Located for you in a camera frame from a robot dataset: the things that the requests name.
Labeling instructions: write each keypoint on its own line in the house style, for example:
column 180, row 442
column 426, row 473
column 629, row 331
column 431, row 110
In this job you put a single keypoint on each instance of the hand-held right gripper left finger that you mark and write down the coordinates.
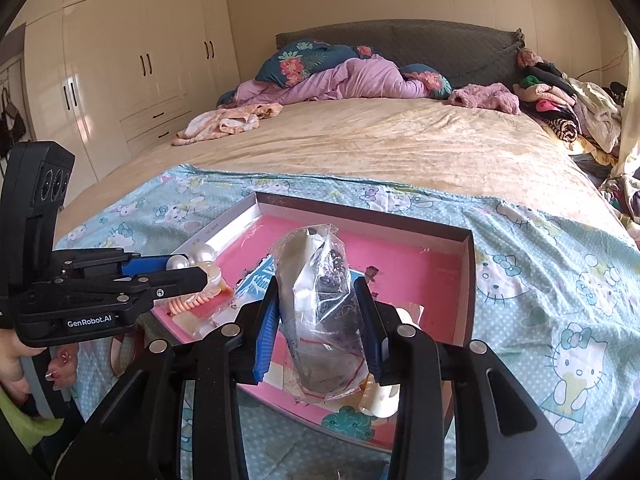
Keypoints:
column 265, row 340

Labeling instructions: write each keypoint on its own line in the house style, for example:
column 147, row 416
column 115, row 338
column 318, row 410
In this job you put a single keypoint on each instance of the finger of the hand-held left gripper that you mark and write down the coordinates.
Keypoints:
column 180, row 280
column 150, row 264

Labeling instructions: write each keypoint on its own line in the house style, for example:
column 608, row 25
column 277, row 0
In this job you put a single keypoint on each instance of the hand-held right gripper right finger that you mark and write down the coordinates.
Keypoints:
column 375, row 355

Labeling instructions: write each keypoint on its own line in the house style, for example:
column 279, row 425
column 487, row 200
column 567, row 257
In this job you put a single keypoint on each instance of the pearl hair clip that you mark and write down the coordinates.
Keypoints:
column 202, row 255

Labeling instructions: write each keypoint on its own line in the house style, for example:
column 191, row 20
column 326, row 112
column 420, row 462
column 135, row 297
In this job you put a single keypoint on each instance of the white earring card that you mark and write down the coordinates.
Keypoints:
column 277, row 377

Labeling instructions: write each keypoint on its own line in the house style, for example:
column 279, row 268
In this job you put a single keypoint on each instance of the cream hair claw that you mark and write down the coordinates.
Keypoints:
column 377, row 400

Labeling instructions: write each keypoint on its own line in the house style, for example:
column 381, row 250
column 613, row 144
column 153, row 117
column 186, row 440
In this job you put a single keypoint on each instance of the clear bag of earrings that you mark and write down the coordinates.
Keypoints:
column 215, row 322

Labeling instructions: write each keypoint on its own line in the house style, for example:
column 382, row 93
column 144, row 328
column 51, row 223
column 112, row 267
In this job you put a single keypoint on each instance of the clear bag of silver jewelry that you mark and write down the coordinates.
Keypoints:
column 320, row 300

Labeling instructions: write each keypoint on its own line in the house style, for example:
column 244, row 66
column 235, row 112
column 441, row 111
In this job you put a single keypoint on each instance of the grey box pink inside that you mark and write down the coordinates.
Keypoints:
column 410, row 270

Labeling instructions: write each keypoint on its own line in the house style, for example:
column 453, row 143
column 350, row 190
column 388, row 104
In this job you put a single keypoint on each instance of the person's left hand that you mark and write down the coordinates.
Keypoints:
column 15, row 360

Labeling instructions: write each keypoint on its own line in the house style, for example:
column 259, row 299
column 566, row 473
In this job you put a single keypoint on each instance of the black handbag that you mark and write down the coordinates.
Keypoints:
column 10, row 125

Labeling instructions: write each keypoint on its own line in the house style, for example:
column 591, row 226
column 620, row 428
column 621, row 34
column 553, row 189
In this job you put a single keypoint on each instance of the cream wardrobe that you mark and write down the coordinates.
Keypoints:
column 125, row 60

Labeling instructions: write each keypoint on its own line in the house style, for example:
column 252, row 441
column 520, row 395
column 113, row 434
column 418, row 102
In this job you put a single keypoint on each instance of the peach printed garment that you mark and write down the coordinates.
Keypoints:
column 225, row 122

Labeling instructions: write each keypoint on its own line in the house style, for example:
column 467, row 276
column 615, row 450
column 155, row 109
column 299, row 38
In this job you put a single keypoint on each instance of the cartoon cat printed blanket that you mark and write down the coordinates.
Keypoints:
column 550, row 285

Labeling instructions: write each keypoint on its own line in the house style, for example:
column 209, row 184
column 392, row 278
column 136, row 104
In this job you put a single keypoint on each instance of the beige bedsheet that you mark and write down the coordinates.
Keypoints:
column 375, row 145

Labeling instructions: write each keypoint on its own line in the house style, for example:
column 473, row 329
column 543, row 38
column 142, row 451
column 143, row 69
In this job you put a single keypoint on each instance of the dark blue floral pillow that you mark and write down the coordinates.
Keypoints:
column 430, row 80
column 295, row 62

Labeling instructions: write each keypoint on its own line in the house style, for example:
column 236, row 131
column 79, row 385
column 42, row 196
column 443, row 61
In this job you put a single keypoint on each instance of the pink crumpled blanket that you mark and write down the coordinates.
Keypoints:
column 360, row 80

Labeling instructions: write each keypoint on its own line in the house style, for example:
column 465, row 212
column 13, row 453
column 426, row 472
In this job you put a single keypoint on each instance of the pink fuzzy garment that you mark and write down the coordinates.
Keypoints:
column 485, row 99

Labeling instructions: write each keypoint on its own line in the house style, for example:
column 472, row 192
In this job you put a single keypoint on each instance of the pile of clothes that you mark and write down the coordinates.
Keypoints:
column 565, row 105

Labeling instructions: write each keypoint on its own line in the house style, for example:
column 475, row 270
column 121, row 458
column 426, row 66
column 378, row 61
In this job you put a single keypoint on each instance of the grey padded headboard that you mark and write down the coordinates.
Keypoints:
column 450, row 50

